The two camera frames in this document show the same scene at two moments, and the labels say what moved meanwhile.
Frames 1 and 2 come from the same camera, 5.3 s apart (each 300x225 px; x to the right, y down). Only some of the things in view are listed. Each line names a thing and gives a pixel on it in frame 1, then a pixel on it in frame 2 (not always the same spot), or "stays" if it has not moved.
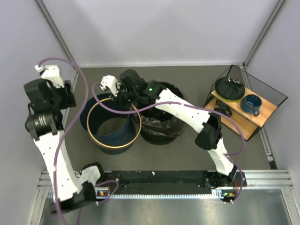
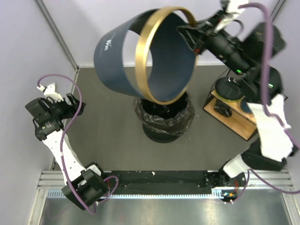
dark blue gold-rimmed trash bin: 112,133 → 165,64
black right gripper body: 125,98 → 217,42
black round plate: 229,89 stays
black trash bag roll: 222,108 stays
